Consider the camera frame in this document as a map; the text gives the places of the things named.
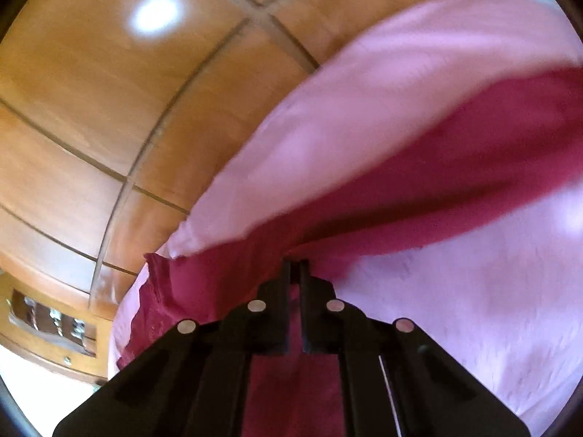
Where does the wooden cabinet with glass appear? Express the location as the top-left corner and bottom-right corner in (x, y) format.
(0, 273), (113, 385)

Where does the dark red garment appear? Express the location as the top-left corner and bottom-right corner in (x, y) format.
(116, 67), (583, 437)

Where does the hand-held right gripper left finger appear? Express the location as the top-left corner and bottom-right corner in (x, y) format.
(52, 259), (293, 437)

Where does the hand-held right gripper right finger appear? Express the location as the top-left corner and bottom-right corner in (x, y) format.
(298, 259), (532, 437)

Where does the wooden panelled wardrobe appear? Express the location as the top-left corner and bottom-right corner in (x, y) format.
(0, 0), (517, 328)

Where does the pink blanket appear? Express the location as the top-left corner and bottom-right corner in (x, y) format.
(107, 0), (583, 437)

